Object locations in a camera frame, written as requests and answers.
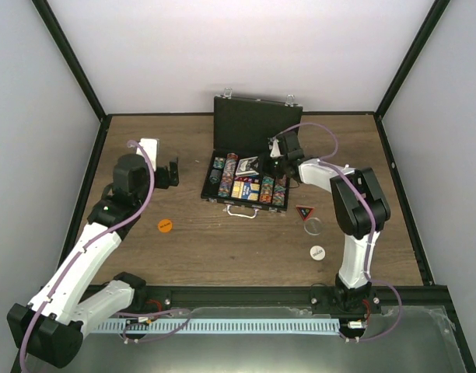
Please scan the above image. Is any blue white card deck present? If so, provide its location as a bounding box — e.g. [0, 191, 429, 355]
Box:
[235, 156, 260, 177]

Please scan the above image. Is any red black triangular token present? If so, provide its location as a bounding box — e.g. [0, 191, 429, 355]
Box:
[296, 205, 315, 221]

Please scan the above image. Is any black poker chip case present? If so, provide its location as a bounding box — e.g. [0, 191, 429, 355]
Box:
[201, 89, 303, 219]

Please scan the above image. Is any orange round button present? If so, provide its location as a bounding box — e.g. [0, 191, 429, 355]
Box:
[157, 218, 173, 233]

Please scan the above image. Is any blue yellow card deck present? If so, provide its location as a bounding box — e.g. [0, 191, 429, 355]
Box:
[231, 180, 261, 201]

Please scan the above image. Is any clear round plastic disc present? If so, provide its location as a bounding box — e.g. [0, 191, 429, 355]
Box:
[303, 217, 323, 236]

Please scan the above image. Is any white dealer button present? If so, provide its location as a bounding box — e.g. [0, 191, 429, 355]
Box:
[310, 246, 326, 261]

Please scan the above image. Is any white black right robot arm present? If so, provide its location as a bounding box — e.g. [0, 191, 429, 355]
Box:
[268, 131, 390, 313]

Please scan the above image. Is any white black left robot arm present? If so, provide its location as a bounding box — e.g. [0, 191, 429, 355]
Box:
[7, 152, 179, 372]

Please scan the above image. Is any poker chip row right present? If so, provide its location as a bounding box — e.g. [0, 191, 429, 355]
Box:
[271, 176, 288, 206]

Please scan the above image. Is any black round cup in case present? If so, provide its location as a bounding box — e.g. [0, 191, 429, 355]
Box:
[209, 169, 222, 184]

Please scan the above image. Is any short poker chip stack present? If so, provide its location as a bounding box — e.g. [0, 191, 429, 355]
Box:
[212, 157, 226, 169]

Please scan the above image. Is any red dice row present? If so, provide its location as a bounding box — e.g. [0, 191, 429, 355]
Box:
[234, 176, 261, 183]

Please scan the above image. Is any tall poker chip row left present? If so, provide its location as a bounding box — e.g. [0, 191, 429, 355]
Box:
[218, 153, 239, 197]

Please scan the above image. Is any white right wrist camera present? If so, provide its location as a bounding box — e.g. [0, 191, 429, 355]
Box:
[269, 139, 282, 159]

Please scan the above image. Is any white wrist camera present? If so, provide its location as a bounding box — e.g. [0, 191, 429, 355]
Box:
[138, 138, 159, 170]
[269, 139, 282, 159]

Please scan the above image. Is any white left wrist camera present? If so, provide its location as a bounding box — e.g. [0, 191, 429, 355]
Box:
[138, 138, 159, 170]

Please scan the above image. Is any black front mounting rail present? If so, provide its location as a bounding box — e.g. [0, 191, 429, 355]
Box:
[86, 285, 451, 315]

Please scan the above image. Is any light blue slotted cable duct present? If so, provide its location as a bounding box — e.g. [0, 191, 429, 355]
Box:
[93, 319, 340, 336]

